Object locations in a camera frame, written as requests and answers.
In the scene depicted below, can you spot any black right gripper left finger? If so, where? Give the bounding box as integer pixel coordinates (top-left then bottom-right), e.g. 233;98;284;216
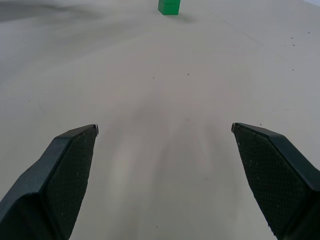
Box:
0;123;100;240

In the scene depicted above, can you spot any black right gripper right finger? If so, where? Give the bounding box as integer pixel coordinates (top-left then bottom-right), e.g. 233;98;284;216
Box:
231;122;320;240

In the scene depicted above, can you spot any green cube block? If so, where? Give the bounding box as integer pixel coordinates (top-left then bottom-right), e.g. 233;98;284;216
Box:
157;0;181;16

